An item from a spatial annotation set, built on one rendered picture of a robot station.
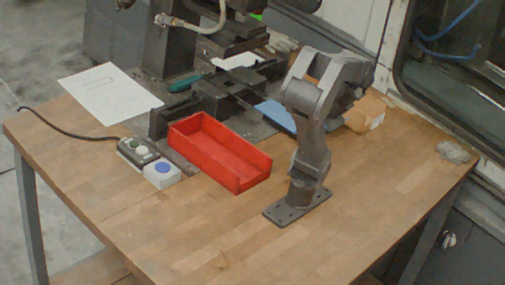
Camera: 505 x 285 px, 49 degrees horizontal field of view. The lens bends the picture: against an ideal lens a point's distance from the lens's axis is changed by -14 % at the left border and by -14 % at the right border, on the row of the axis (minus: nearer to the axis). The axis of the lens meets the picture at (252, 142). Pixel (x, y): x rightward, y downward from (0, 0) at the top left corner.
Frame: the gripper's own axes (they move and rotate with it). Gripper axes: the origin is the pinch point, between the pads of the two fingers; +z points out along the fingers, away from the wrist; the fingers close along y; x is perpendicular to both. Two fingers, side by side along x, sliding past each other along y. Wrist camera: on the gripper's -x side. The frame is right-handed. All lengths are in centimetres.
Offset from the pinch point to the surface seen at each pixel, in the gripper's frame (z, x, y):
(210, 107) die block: 18.1, 7.9, 18.5
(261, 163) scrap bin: 8.2, 12.4, -2.3
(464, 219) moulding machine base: 11, -58, -54
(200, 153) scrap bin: 11.9, 23.9, 7.0
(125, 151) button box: 20.4, 37.0, 17.3
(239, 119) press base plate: 20.2, -0.7, 12.9
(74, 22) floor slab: 221, -103, 175
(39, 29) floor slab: 225, -76, 182
